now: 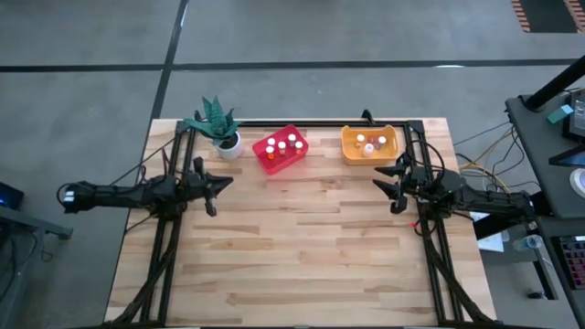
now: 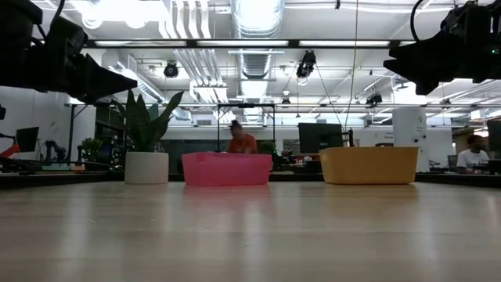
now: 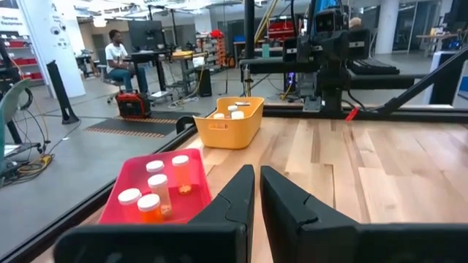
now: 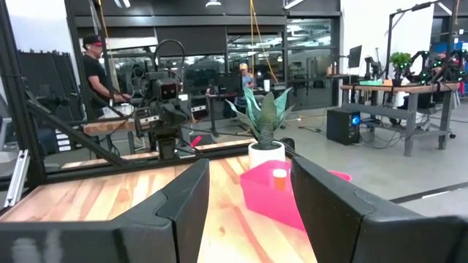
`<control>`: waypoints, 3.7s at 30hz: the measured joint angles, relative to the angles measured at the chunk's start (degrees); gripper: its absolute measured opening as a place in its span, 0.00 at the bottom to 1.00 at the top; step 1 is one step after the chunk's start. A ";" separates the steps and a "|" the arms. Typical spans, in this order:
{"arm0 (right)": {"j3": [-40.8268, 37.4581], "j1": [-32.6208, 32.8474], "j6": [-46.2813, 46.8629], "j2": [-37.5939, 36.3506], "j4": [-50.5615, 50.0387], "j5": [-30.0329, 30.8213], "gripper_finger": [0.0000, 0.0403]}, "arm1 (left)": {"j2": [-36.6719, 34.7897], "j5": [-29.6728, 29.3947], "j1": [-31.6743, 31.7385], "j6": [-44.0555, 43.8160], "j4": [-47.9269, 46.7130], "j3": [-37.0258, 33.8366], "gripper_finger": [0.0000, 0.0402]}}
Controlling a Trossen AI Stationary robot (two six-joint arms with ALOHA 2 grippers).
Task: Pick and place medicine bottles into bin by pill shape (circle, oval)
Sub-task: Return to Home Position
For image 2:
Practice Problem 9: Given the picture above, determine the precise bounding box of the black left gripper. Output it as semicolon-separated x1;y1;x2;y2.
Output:
0;15;139;104

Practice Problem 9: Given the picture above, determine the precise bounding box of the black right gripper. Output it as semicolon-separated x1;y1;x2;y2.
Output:
383;2;501;96

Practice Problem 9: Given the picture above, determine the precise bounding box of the yellow plastic bin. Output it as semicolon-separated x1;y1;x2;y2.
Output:
319;146;420;186

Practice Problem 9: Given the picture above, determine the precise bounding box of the red plastic bin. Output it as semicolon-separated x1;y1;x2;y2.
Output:
182;151;273;186

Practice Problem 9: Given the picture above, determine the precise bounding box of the black ceiling spotlight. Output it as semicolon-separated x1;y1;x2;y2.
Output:
163;60;180;79
295;49;318;79
365;92;384;107

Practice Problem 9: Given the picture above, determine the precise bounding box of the small green potted plant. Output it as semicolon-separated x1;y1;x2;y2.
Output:
80;136;104;160

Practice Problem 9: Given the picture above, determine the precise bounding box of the black monitor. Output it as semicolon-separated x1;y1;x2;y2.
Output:
297;122;344;155
486;118;501;152
11;125;41;154

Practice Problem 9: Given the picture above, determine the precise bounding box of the person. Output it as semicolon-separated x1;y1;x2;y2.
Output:
227;119;259;154
455;133;491;175

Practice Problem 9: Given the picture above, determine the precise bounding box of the long ceiling light fixture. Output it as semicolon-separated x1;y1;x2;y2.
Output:
84;38;416;50

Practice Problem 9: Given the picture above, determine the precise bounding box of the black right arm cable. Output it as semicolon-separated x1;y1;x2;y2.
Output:
409;0;427;42

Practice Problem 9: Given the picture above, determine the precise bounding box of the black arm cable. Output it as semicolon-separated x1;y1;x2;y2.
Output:
409;0;427;42
49;0;67;25

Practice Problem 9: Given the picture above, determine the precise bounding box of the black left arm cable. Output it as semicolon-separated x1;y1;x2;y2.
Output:
49;0;67;25

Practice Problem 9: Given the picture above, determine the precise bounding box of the black aluminium table frame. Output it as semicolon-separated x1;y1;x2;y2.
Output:
0;99;501;191

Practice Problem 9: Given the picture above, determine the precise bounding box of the black background gantry frame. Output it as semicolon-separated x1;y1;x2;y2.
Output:
216;102;276;154

